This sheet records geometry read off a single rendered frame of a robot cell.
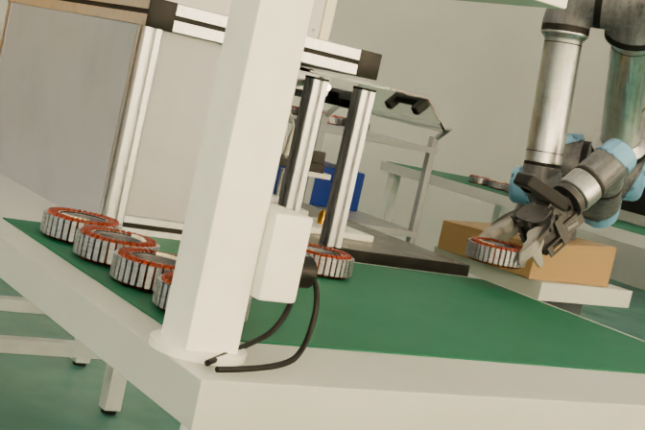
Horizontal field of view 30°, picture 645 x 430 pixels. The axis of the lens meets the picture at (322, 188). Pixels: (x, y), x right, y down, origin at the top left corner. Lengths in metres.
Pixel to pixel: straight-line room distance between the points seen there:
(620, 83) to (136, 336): 1.50
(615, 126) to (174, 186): 1.05
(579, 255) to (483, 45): 6.85
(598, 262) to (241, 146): 1.61
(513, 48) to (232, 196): 8.49
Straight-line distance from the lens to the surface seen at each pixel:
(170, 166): 1.92
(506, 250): 2.19
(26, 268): 1.57
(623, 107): 2.56
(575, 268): 2.63
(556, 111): 2.43
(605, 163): 2.34
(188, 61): 1.91
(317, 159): 2.26
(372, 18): 8.78
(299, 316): 1.52
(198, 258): 1.19
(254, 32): 1.16
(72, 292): 1.42
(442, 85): 9.21
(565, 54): 2.44
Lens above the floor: 1.03
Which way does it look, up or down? 4 degrees down
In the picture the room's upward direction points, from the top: 13 degrees clockwise
